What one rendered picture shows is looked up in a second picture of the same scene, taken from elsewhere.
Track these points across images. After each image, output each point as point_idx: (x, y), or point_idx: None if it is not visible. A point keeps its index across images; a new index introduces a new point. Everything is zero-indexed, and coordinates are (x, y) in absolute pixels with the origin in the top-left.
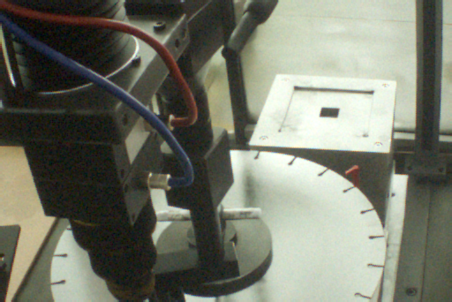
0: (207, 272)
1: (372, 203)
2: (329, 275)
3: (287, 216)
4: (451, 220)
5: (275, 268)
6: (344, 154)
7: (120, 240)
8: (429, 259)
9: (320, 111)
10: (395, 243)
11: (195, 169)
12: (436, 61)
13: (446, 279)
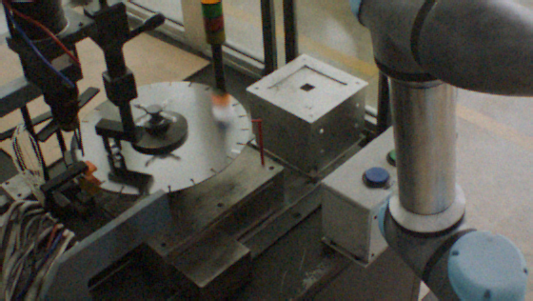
0: (123, 135)
1: (305, 151)
2: (190, 165)
3: (203, 130)
4: None
5: (173, 150)
6: (288, 114)
7: (52, 101)
8: None
9: (303, 85)
10: (314, 184)
11: (109, 85)
12: None
13: None
